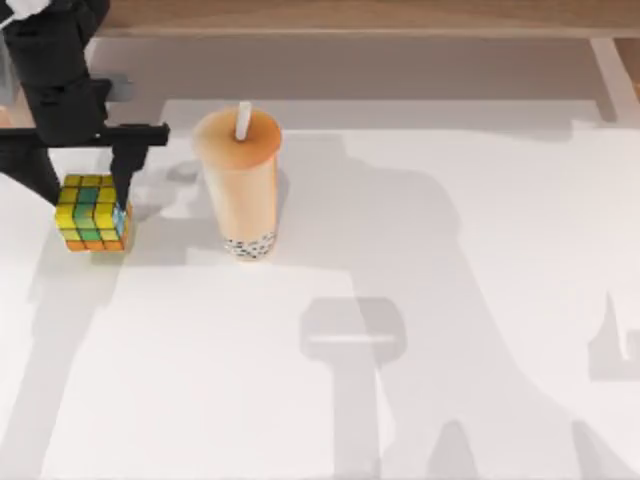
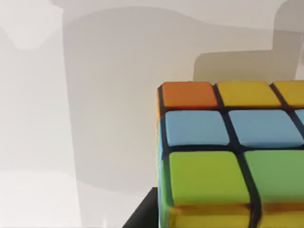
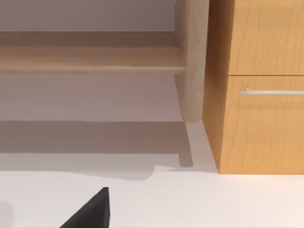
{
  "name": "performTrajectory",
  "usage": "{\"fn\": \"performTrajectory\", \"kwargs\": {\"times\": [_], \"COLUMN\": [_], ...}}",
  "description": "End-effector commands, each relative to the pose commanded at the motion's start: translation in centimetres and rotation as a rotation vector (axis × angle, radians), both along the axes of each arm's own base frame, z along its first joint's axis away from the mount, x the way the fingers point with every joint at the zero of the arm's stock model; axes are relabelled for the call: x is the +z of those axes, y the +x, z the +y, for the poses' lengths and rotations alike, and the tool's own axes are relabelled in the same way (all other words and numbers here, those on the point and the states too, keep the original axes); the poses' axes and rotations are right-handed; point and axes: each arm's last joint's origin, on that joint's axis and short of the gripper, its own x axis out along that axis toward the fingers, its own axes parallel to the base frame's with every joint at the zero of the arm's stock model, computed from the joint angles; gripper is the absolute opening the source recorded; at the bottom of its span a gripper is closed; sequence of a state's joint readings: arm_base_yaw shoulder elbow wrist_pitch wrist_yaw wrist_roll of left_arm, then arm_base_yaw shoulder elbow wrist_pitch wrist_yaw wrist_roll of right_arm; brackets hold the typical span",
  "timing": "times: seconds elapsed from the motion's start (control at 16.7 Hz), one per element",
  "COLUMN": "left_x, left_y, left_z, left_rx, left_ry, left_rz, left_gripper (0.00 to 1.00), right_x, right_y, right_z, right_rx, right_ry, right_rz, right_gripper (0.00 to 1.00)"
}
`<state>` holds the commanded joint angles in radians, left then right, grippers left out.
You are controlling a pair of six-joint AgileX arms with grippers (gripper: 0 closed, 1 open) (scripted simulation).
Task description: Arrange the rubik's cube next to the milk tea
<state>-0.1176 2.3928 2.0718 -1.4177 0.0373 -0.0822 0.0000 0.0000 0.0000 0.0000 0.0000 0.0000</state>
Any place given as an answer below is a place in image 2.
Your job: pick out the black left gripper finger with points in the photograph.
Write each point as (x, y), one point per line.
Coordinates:
(146, 211)

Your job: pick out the multicoloured puzzle cube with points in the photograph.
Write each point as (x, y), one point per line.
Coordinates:
(228, 154)

